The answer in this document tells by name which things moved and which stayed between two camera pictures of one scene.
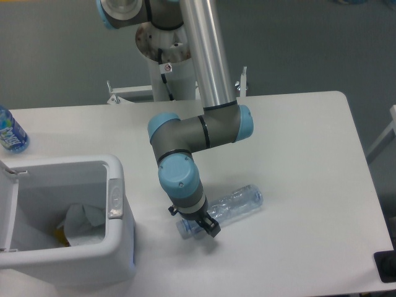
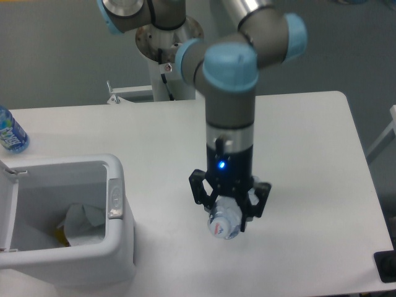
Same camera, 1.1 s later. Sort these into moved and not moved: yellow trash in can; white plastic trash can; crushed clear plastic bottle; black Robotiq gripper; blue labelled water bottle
Moved: crushed clear plastic bottle; black Robotiq gripper
Not moved: blue labelled water bottle; yellow trash in can; white plastic trash can
